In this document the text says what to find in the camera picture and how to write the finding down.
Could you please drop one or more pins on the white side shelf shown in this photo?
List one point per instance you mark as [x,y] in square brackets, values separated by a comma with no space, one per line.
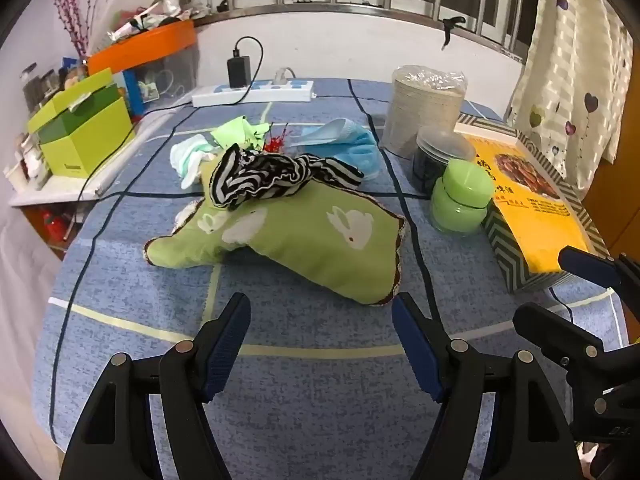
[60,192]

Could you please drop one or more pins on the red object under shelf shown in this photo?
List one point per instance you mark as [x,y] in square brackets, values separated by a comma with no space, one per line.
[55,225]

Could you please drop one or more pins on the light green cloth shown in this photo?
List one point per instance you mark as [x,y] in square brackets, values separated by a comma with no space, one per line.
[237,130]

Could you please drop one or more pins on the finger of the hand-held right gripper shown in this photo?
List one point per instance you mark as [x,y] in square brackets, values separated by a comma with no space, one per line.
[555,332]
[585,262]

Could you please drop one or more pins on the yellow box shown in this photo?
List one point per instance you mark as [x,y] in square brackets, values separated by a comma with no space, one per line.
[530,210]

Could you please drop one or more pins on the steel window railing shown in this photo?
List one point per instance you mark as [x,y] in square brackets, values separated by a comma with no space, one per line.
[350,10]

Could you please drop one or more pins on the green rabbit print cloth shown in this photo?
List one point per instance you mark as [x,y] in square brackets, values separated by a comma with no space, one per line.
[310,240]

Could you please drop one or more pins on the blue checked blanket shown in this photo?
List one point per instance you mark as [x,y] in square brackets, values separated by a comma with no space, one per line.
[310,410]

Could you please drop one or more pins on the black white striped cloth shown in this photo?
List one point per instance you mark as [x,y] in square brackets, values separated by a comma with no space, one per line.
[260,180]

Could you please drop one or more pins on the white blue power strip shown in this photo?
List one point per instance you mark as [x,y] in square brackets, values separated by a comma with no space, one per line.
[260,92]

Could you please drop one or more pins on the orange lid storage bin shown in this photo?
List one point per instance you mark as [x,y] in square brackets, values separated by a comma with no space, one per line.
[145,45]

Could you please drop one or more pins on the wrapped paper cup stack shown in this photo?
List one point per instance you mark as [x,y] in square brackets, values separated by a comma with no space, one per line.
[415,110]

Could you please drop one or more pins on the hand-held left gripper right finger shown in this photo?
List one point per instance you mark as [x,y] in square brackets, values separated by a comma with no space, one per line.
[417,350]

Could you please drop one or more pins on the blue face mask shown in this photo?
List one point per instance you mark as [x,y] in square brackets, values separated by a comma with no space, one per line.
[350,150]

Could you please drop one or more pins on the pile of packets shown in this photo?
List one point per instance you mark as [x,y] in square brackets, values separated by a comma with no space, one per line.
[150,17]

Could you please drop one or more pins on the heart print curtain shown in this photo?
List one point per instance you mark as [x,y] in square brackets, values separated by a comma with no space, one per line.
[565,60]

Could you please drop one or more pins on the white plug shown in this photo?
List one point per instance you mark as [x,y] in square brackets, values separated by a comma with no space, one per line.
[282,77]

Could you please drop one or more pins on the red fringed ornament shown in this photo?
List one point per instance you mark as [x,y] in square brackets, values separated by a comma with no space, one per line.
[272,145]

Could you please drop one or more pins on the green cardboard box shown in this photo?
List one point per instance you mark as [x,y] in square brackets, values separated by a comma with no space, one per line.
[85,140]

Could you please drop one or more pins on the black charger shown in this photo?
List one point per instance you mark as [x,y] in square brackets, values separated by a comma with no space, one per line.
[239,71]

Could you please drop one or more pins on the purple flower branches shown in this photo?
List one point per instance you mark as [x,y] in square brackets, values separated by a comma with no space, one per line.
[75,15]

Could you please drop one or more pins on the green jar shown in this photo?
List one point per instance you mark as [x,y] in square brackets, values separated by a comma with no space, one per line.
[460,195]

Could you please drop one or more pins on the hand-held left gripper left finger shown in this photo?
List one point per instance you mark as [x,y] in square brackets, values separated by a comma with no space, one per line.
[227,345]

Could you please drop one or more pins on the wooden wardrobe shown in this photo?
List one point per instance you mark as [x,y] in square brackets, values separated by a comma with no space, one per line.
[625,160]

